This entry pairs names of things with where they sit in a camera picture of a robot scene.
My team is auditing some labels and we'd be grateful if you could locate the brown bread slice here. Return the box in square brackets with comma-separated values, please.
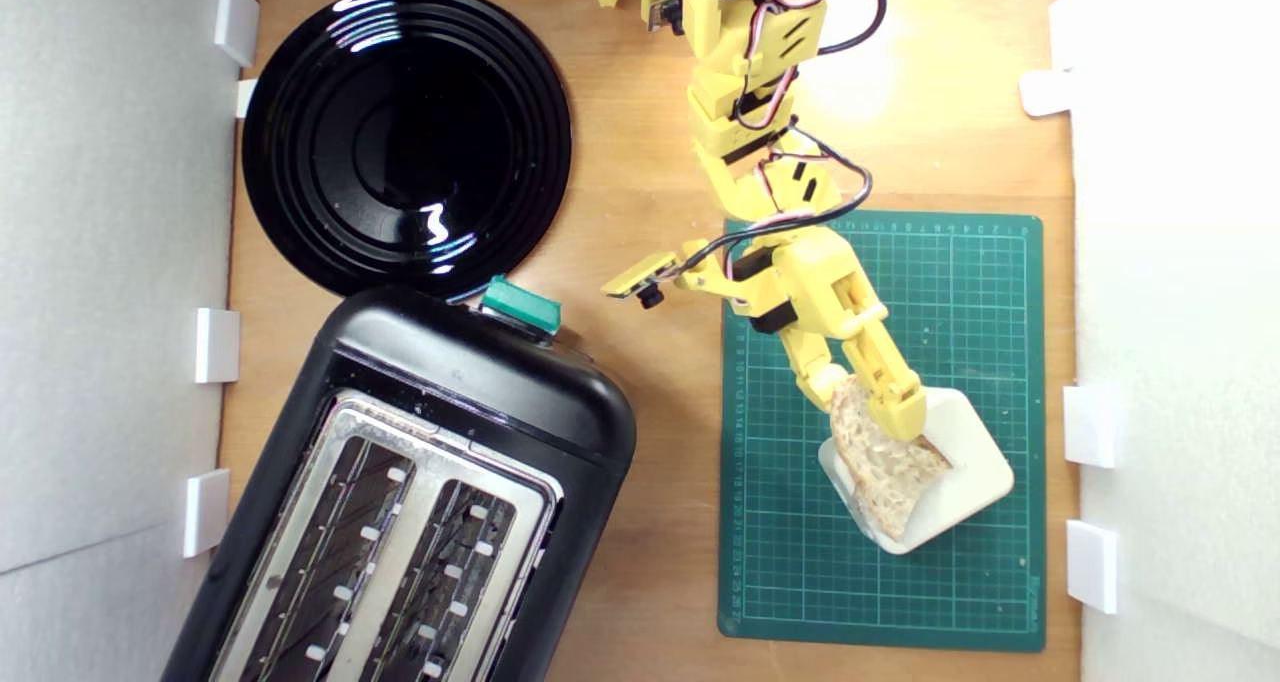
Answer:
[830, 373, 953, 541]

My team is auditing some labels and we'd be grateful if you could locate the black two-slot toaster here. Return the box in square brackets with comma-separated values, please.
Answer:
[160, 284, 638, 682]

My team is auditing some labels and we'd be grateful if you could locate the green cutting mat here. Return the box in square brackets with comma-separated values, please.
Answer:
[717, 206, 1047, 653]

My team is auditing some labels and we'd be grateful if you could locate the white block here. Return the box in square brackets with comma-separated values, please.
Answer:
[818, 387, 1016, 556]

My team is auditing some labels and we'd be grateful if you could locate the black plate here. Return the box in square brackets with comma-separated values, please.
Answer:
[242, 0, 573, 300]

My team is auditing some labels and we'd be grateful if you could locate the yellow wrist camera mount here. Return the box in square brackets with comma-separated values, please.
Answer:
[600, 252, 691, 311]

